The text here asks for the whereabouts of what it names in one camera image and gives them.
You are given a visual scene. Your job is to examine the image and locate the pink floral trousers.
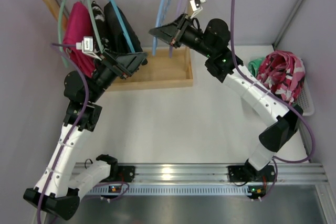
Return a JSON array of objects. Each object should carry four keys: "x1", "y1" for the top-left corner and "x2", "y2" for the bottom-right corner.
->
[{"x1": 257, "y1": 50, "x2": 306, "y2": 105}]

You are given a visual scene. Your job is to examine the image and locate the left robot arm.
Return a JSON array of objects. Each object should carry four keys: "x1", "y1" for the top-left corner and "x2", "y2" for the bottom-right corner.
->
[{"x1": 23, "y1": 51, "x2": 148, "y2": 220}]

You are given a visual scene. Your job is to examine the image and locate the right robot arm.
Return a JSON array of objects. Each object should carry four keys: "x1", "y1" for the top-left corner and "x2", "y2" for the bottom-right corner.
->
[{"x1": 149, "y1": 14, "x2": 303, "y2": 184}]

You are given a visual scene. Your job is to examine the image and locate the black trousers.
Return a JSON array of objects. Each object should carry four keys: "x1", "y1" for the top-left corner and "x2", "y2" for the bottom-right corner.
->
[{"x1": 104, "y1": 2, "x2": 143, "y2": 54}]

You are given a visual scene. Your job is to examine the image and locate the pale green hanger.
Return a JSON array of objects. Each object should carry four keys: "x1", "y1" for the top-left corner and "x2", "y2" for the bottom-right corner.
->
[{"x1": 86, "y1": 0, "x2": 104, "y2": 53}]

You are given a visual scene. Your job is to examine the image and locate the wooden clothes rack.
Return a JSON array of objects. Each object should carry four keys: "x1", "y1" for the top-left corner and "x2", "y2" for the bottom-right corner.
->
[{"x1": 43, "y1": 0, "x2": 193, "y2": 92}]

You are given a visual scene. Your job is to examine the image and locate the magenta garment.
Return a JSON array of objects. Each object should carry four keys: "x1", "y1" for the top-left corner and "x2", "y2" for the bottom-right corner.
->
[{"x1": 62, "y1": 2, "x2": 96, "y2": 78}]

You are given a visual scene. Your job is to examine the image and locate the black white patterned garment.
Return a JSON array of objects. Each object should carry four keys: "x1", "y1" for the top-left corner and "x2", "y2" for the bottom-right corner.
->
[{"x1": 91, "y1": 1, "x2": 109, "y2": 52}]

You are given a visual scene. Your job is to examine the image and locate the green white towel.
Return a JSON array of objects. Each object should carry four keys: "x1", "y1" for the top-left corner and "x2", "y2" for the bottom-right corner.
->
[{"x1": 248, "y1": 57, "x2": 265, "y2": 76}]

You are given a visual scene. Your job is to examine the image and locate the white plastic basket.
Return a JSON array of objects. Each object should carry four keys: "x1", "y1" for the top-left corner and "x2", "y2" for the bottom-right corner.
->
[{"x1": 248, "y1": 55, "x2": 315, "y2": 116}]

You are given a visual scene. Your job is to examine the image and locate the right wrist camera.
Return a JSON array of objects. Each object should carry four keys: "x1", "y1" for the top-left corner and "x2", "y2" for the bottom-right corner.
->
[{"x1": 190, "y1": 0, "x2": 207, "y2": 19}]

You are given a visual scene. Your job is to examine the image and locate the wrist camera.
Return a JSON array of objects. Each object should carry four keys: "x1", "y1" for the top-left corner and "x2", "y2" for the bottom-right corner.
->
[
  {"x1": 76, "y1": 36, "x2": 101, "y2": 60},
  {"x1": 190, "y1": 0, "x2": 207, "y2": 19}
]

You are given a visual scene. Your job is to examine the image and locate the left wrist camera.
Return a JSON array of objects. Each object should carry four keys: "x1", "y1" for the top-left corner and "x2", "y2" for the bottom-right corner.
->
[{"x1": 76, "y1": 36, "x2": 101, "y2": 60}]

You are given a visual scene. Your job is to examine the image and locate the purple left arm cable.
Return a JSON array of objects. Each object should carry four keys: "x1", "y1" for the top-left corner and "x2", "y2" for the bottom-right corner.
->
[{"x1": 36, "y1": 41, "x2": 131, "y2": 224}]

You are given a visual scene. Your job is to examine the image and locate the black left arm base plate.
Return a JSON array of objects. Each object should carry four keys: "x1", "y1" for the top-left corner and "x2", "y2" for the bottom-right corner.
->
[{"x1": 109, "y1": 165, "x2": 135, "y2": 183}]

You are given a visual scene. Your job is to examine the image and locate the aluminium mounting rail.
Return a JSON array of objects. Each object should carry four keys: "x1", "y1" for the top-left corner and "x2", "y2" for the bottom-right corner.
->
[{"x1": 120, "y1": 163, "x2": 328, "y2": 185}]

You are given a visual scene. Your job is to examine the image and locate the white slotted cable duct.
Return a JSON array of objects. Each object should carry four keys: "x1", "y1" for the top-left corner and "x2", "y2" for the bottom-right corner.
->
[{"x1": 87, "y1": 184, "x2": 265, "y2": 196}]

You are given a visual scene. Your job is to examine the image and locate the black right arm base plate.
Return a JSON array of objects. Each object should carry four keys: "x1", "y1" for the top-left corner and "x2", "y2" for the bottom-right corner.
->
[{"x1": 228, "y1": 164, "x2": 276, "y2": 183}]

